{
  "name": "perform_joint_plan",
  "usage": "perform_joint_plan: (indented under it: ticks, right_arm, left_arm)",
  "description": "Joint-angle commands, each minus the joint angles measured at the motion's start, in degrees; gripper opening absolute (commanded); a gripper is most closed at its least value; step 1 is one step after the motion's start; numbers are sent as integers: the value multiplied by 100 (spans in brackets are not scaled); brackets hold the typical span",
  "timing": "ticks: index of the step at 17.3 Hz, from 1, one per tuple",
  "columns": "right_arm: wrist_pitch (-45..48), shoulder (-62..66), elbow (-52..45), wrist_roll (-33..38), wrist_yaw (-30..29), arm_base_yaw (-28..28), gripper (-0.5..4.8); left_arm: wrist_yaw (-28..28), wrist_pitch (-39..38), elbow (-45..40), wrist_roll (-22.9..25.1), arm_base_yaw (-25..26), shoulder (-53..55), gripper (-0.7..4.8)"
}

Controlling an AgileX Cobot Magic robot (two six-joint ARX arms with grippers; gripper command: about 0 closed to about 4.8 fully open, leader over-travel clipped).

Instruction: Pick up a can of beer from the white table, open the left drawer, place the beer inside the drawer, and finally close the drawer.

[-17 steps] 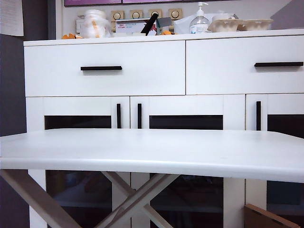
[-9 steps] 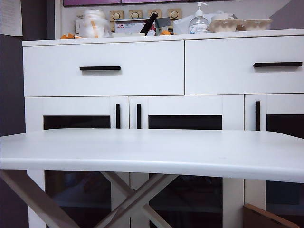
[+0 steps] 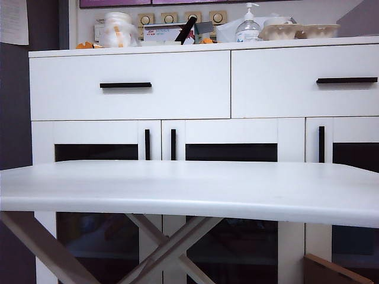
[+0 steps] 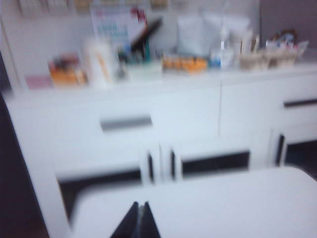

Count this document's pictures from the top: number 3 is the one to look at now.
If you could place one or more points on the white cabinet drawer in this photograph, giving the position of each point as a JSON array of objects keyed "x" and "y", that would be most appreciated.
[
  {"x": 177, "y": 94},
  {"x": 281, "y": 94}
]

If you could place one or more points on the white glass-panelled cabinet door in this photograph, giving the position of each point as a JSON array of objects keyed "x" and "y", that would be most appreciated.
[
  {"x": 94, "y": 132},
  {"x": 355, "y": 129},
  {"x": 231, "y": 130}
]

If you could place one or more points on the beige table leg bar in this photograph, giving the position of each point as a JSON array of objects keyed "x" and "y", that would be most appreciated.
[
  {"x": 148, "y": 229},
  {"x": 38, "y": 248},
  {"x": 192, "y": 237}
]

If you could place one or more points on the white cabinet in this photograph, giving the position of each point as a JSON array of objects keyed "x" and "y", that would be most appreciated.
[{"x": 177, "y": 47}]

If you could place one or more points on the orange plastic item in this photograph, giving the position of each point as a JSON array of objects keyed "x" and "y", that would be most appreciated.
[
  {"x": 86, "y": 45},
  {"x": 207, "y": 40}
]

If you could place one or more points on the black slanted stick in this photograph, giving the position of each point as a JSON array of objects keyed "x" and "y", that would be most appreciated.
[{"x": 186, "y": 31}]

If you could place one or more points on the white box with red print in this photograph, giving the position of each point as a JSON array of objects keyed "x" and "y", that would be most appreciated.
[{"x": 160, "y": 32}]

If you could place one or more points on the grey green small box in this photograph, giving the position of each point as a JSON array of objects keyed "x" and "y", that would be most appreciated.
[{"x": 204, "y": 28}]

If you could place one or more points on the clear pump sanitiser bottle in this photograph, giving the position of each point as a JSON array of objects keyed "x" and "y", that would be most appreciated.
[{"x": 248, "y": 29}]

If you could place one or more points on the beige egg carton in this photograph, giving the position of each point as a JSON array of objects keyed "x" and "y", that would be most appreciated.
[{"x": 281, "y": 32}]

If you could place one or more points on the brown cardboard sheet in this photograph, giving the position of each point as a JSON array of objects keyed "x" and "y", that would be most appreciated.
[{"x": 322, "y": 271}]

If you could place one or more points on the white paper sheet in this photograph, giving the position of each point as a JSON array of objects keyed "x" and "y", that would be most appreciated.
[{"x": 13, "y": 20}]

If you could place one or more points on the beige wall knob switch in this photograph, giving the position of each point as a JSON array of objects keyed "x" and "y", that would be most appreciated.
[
  {"x": 145, "y": 19},
  {"x": 217, "y": 17},
  {"x": 189, "y": 14},
  {"x": 169, "y": 18}
]

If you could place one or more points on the purple framed wall picture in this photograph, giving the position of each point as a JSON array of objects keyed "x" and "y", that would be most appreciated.
[
  {"x": 207, "y": 1},
  {"x": 118, "y": 3}
]

